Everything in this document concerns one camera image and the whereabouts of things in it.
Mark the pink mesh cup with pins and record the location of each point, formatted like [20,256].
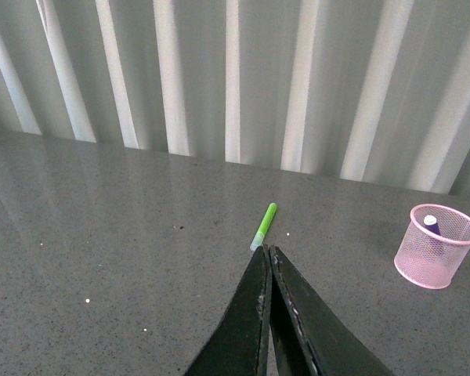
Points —
[428,260]

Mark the purple highlighter pen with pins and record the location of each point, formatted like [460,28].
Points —
[431,224]

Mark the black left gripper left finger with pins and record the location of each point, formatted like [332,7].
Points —
[239,344]

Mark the green highlighter pen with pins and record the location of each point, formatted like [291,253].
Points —
[263,227]

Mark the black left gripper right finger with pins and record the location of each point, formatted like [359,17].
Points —
[307,336]

